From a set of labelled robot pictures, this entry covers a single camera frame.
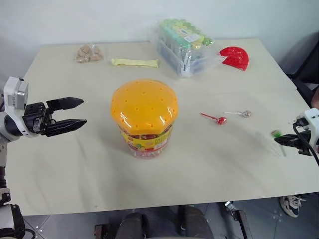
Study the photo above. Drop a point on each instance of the red lollipop with red stick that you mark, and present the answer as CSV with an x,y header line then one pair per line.
x,y
221,120

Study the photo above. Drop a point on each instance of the pale lollipop with white stick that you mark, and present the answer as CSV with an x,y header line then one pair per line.
x,y
246,113

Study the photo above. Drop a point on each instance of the orange burger-shaped jar lid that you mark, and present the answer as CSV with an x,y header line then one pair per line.
x,y
144,104

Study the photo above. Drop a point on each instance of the dark rounded shape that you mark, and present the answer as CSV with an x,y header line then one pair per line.
x,y
133,226
195,224

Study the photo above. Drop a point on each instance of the clear plastic lollipop jar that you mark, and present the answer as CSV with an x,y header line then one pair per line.
x,y
147,145

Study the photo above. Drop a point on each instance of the green lollipop with green stick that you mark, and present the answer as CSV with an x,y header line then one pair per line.
x,y
275,134

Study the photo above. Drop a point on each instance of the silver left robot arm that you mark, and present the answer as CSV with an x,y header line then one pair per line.
x,y
4,149

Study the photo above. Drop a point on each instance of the red fan-shaped plastic piece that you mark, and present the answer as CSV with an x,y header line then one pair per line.
x,y
235,57

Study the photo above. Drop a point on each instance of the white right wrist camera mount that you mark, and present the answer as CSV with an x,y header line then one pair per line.
x,y
312,124

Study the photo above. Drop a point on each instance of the plastic-wrapped pack of small bottles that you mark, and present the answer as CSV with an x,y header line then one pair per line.
x,y
184,44

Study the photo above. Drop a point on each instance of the black metal frame with bracket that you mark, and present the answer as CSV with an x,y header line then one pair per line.
x,y
239,219

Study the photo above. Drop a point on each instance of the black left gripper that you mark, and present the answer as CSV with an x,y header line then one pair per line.
x,y
35,117

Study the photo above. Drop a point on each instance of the white and dark sneaker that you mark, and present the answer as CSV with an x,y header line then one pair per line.
x,y
290,205

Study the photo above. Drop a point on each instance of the long yellow snack packet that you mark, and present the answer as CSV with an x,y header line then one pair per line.
x,y
134,62

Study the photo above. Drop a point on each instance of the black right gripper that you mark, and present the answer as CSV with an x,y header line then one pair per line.
x,y
304,145

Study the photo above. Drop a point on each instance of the clear bag of brown snacks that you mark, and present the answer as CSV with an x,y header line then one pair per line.
x,y
88,52

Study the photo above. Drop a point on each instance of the black chair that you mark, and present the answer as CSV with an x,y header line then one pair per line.
x,y
302,59

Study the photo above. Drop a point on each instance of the small dark block on floor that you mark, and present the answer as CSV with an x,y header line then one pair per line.
x,y
101,231

